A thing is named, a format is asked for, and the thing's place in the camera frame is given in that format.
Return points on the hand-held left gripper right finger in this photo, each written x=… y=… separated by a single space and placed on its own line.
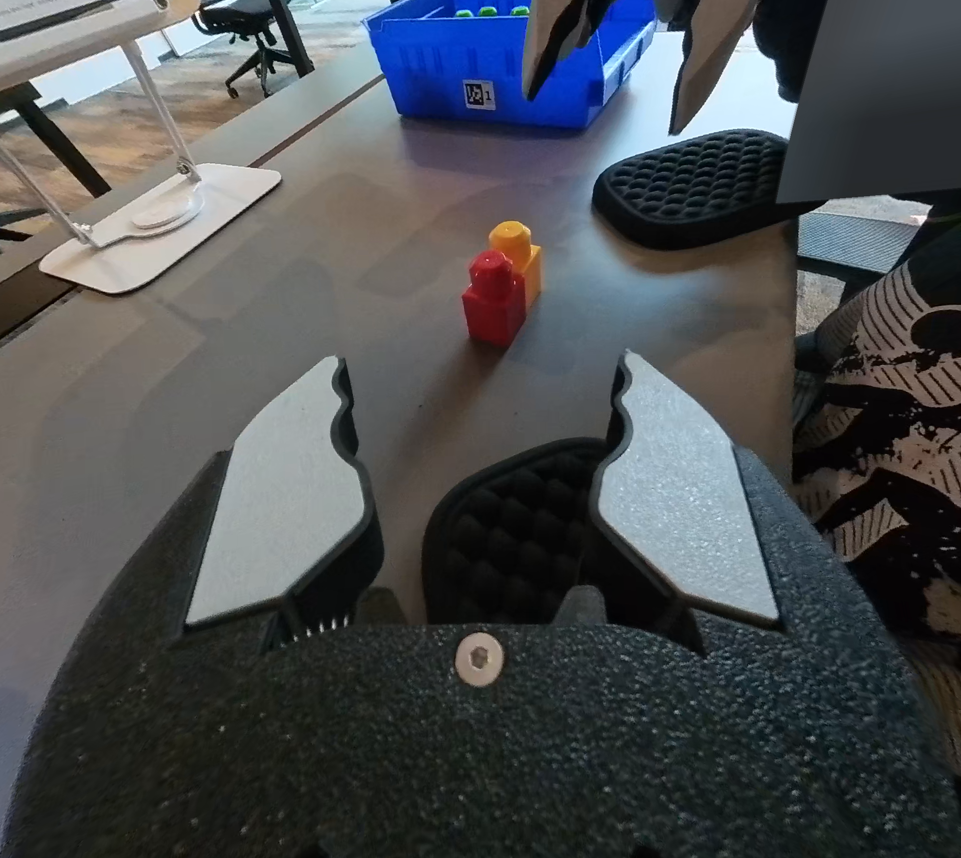
x=683 y=498

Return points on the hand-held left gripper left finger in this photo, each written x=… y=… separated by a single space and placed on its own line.
x=286 y=498

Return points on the blue plastic bin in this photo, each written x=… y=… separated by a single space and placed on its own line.
x=436 y=62

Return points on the red mega block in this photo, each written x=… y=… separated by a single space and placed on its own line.
x=493 y=310

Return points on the orange mega block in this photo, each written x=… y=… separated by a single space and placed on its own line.
x=518 y=246

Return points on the black perforated rubber pad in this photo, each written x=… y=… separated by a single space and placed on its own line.
x=691 y=190
x=511 y=528

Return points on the person's printed top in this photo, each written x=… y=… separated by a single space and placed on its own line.
x=886 y=393

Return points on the grey mesh chair seat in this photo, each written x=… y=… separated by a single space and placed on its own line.
x=841 y=243

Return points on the black office chair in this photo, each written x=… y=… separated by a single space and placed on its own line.
x=241 y=17

